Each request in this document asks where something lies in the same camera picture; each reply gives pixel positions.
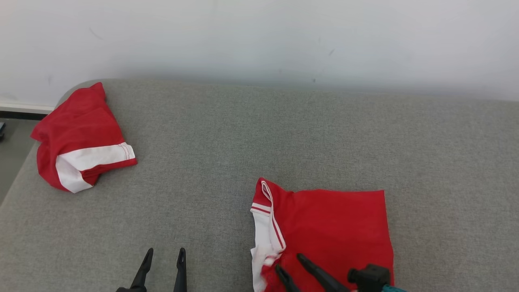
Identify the grey fabric sofa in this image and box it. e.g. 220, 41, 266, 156
0, 78, 519, 292

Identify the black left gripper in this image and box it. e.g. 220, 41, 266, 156
116, 247, 187, 292

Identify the white wall baseboard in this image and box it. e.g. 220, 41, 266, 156
0, 101, 55, 121

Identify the red number 23 jersey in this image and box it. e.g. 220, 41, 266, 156
250, 178, 395, 292

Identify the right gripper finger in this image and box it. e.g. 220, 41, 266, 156
296, 253, 350, 292
275, 264, 301, 292

